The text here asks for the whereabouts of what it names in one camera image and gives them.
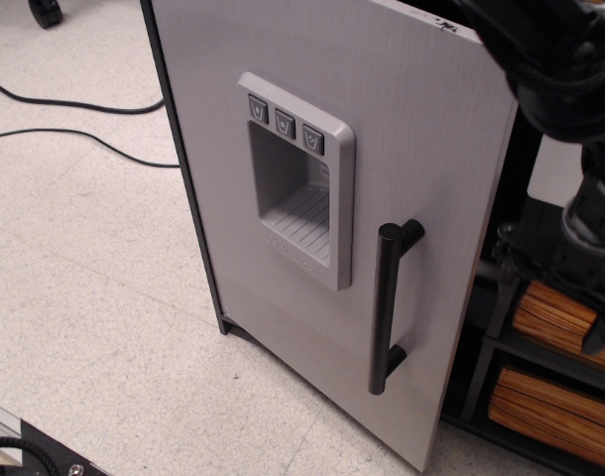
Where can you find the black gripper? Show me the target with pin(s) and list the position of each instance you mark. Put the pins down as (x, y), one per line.
(541, 252)

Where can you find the black fridge door handle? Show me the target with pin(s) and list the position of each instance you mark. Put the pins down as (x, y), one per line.
(393, 243)

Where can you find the grey toy fridge door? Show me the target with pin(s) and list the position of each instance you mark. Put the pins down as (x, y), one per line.
(432, 116)

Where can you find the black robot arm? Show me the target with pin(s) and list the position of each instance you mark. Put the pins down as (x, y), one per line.
(553, 57)

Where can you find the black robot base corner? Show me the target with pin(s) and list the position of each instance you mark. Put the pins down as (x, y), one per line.
(26, 450)

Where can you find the upper wooden drawer bin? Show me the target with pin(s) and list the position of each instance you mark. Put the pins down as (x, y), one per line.
(556, 321)

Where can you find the wooden drawer bin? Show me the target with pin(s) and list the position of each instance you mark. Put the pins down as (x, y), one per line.
(550, 413)
(556, 321)

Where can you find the lower wooden drawer bin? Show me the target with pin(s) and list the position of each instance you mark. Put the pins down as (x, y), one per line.
(550, 413)

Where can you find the grey water dispenser panel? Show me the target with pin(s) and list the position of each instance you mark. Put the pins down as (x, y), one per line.
(303, 164)

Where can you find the black caster wheel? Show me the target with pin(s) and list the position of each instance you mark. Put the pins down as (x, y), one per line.
(47, 13)

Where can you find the black cabinet frame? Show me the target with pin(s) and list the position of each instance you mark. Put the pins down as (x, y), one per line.
(544, 169)

